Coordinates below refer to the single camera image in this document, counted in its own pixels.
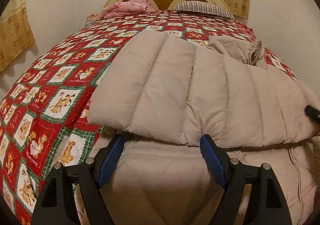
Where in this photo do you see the beige curtain at left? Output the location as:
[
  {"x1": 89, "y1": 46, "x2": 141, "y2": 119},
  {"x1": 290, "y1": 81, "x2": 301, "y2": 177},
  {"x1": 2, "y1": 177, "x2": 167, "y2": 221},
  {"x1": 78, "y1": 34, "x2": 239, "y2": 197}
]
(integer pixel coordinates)
[{"x1": 0, "y1": 0, "x2": 35, "y2": 71}]

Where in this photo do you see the red patchwork bear bedspread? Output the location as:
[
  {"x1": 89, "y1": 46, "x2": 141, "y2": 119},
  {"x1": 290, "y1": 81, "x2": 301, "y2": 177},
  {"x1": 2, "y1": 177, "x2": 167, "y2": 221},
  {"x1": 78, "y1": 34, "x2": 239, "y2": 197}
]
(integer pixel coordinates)
[{"x1": 0, "y1": 10, "x2": 298, "y2": 225}]

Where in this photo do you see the beige quilted down jacket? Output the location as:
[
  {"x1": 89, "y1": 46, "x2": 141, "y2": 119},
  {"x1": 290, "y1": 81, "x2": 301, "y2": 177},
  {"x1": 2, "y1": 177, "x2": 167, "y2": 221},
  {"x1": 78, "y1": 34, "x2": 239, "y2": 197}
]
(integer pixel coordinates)
[{"x1": 87, "y1": 30, "x2": 319, "y2": 224}]

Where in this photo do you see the striped pillow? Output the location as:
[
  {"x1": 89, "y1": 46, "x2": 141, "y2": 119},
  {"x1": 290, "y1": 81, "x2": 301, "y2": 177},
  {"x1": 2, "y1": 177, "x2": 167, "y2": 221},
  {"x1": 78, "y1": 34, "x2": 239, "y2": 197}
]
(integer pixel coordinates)
[{"x1": 174, "y1": 0, "x2": 235, "y2": 20}]

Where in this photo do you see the pink folded blanket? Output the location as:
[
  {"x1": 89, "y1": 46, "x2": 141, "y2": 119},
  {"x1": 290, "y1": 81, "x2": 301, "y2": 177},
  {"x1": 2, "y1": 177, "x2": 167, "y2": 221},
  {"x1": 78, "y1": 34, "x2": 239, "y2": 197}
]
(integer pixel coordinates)
[{"x1": 86, "y1": 0, "x2": 156, "y2": 22}]

